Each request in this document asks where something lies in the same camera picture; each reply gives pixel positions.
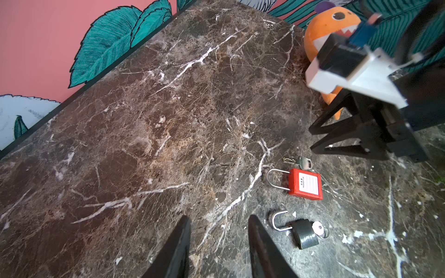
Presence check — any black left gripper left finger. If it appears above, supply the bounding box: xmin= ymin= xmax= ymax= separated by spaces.
xmin=142 ymin=215 xmax=191 ymax=278

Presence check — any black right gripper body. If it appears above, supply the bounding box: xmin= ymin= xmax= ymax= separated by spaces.
xmin=361 ymin=66 xmax=445 ymax=162

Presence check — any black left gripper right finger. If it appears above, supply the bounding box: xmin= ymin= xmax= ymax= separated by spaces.
xmin=248 ymin=214 xmax=297 ymax=278

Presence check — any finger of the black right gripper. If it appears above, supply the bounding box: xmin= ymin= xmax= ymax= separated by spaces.
xmin=309 ymin=89 xmax=365 ymax=135
xmin=311 ymin=125 xmax=388 ymax=161

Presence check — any silver key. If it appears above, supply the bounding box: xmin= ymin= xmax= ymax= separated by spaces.
xmin=282 ymin=156 xmax=313 ymax=170

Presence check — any red padlock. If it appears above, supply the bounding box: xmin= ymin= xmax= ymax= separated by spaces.
xmin=266 ymin=168 xmax=323 ymax=200

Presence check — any small black padlock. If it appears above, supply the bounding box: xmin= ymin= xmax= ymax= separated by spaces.
xmin=270 ymin=210 xmax=330 ymax=250

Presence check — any orange shark plush toy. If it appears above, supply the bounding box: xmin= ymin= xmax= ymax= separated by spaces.
xmin=303 ymin=0 xmax=362 ymax=120

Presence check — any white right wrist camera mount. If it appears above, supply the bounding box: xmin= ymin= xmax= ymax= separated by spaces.
xmin=305 ymin=13 xmax=424 ymax=109

